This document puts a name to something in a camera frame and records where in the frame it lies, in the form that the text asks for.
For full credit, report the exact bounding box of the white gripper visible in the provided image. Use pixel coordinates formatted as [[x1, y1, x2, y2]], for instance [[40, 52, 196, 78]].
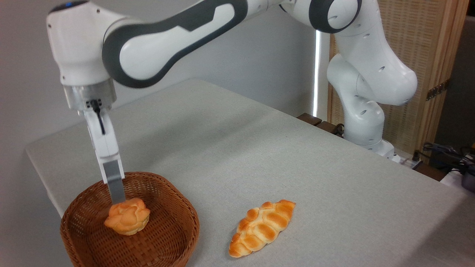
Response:
[[79, 108, 127, 205]]

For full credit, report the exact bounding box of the round flower-shaped bread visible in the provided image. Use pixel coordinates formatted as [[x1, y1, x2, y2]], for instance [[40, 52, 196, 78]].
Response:
[[104, 198, 151, 236]]

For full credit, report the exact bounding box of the brown wicker basket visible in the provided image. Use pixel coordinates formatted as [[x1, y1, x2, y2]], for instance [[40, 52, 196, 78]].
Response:
[[60, 171, 200, 267]]

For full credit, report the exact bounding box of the long braided bread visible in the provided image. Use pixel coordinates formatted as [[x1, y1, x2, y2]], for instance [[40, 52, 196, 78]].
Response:
[[229, 200, 296, 258]]

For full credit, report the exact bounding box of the dark brown wooden board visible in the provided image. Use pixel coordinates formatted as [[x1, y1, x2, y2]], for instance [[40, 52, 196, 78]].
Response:
[[297, 113, 322, 126], [315, 121, 344, 137], [415, 163, 446, 182]]

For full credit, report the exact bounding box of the white power strip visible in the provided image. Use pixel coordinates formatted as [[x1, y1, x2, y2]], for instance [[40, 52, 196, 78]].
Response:
[[398, 155, 423, 168]]

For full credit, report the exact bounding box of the dark grey device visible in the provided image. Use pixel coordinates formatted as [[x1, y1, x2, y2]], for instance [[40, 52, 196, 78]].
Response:
[[461, 166, 475, 192]]

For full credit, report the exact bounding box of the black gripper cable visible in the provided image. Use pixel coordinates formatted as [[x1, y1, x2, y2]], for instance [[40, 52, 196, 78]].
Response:
[[90, 99, 107, 135]]

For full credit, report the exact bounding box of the black cable bundle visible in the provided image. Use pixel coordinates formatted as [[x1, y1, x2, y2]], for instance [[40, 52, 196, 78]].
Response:
[[422, 142, 475, 175]]

